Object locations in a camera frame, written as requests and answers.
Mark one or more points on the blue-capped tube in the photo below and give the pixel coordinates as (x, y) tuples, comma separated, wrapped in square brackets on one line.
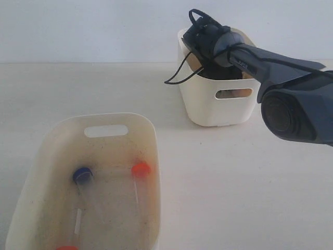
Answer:
[(83, 178)]

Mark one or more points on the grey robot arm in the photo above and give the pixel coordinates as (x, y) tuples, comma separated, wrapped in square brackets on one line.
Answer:
[(295, 95)]

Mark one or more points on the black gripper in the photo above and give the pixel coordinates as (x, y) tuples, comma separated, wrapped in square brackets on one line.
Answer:
[(207, 40)]

